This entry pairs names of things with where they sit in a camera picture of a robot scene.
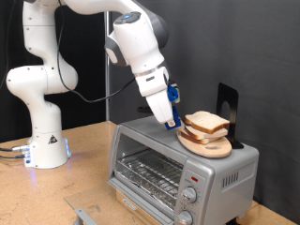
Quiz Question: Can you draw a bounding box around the silver toaster oven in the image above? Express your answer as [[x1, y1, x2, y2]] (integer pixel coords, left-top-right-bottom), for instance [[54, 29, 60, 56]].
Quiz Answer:
[[107, 112, 261, 225]]

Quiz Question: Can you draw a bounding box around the metal pole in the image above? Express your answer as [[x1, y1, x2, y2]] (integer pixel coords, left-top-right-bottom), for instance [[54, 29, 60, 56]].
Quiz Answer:
[[105, 11, 112, 122]]

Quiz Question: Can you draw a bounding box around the silver oven knob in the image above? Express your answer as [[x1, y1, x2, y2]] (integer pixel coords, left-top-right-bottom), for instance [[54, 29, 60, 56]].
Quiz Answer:
[[176, 209, 194, 225], [181, 186, 199, 204]]

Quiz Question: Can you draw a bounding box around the black backdrop curtain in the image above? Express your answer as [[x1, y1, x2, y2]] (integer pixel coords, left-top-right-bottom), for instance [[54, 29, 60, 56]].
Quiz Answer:
[[0, 0, 109, 143]]

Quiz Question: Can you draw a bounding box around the oval wooden plate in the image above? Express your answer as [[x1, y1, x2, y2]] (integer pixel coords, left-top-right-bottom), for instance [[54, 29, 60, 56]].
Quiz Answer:
[[176, 126, 233, 159]]

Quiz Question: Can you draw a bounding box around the glass oven door with handle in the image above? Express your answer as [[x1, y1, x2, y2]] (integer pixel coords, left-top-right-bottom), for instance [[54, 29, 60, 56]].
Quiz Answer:
[[64, 179, 158, 225]]

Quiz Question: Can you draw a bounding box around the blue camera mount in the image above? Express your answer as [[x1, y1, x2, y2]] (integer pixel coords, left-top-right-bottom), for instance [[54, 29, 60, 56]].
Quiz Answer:
[[167, 82, 179, 103]]

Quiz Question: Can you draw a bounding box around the black base cable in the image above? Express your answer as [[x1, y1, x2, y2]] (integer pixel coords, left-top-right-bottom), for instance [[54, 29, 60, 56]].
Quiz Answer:
[[0, 144, 31, 154], [0, 153, 27, 160]]

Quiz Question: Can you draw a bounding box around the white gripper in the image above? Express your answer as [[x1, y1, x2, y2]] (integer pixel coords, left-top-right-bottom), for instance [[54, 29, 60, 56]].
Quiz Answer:
[[134, 66, 177, 129]]

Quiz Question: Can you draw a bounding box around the white bread slice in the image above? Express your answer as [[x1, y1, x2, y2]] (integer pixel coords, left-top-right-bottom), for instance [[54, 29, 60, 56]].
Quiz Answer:
[[182, 110, 232, 135]]

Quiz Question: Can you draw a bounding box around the wire oven rack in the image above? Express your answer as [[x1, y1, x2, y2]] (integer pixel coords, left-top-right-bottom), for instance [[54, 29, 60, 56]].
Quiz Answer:
[[115, 149, 185, 211]]

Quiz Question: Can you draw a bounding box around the gray backdrop curtain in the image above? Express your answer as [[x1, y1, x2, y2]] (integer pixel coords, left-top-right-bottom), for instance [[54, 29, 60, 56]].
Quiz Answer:
[[107, 0, 300, 224]]

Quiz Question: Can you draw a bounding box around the black metal bookend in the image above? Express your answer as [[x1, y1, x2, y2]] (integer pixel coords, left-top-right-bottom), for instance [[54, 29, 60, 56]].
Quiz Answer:
[[215, 82, 246, 150]]

